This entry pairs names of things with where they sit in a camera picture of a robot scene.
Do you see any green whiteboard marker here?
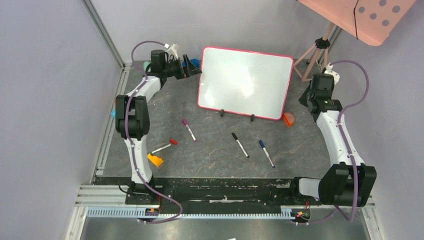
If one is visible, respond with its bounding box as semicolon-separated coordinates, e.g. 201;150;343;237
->
148;143;173;155

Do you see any large mint toy crayon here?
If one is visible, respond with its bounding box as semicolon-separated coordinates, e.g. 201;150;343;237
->
143;61;151;73

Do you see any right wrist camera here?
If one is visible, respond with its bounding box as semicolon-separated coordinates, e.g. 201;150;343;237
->
323;62;340;85

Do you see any yellow orange plastic block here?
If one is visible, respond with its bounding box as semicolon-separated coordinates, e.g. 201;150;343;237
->
147;153;164;168

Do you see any white slotted cable duct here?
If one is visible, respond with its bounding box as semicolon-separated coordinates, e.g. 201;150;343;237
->
86;206;295;220

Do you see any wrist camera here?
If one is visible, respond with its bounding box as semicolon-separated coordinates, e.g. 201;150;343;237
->
164;43;180;61
323;62;340;85

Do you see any blue toy car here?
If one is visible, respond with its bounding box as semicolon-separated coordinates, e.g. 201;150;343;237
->
190;58;200;68

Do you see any pink perforated panel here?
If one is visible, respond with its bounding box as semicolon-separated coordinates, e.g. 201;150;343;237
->
300;0;416;47

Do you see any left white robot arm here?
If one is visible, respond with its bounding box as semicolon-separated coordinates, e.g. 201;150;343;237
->
115;49;202;204

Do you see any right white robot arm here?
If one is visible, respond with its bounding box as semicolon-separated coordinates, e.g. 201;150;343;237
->
288;73;377;208

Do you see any black whiteboard marker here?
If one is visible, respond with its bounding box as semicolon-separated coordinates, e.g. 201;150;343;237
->
231;132;250;158

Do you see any pink framed whiteboard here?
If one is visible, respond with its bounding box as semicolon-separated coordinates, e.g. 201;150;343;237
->
197;46;294;121

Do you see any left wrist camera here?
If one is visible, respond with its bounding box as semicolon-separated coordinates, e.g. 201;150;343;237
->
164;43;180;61

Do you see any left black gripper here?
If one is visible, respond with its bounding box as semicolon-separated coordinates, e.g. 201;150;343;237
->
162;55;202;80

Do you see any large blue toy crayon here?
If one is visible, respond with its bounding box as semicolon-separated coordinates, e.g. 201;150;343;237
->
110;109;116;119

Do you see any blue whiteboard marker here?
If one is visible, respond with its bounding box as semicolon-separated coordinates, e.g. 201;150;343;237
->
258;139;276;168

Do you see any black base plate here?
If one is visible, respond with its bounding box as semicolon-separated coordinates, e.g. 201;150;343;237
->
119;177;323;216

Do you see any orange semicircle toy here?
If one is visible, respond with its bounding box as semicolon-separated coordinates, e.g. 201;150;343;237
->
282;112;295;127

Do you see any purple whiteboard marker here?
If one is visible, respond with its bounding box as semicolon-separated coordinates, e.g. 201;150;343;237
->
182;118;197;143

